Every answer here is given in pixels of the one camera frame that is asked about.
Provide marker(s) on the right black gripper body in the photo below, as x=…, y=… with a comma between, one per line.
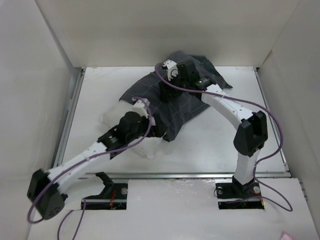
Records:
x=174, y=92

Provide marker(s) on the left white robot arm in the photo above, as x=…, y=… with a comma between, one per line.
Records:
x=47, y=189

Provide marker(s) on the dark grey checked pillowcase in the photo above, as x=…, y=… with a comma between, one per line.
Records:
x=171, y=116

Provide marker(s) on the white pillow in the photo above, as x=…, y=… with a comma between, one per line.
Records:
x=143, y=145

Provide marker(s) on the pink object in corner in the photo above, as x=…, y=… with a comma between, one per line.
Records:
x=286, y=236

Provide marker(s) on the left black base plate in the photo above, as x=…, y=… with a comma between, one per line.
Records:
x=112, y=197

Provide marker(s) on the aluminium rail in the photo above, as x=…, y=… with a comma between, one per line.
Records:
x=210, y=175

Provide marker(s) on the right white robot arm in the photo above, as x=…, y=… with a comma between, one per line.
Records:
x=251, y=127

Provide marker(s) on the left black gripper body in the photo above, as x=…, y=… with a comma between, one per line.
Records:
x=142, y=129

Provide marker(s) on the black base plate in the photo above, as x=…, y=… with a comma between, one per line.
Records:
x=112, y=197
x=231, y=198

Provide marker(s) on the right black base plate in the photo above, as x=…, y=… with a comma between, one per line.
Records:
x=231, y=198

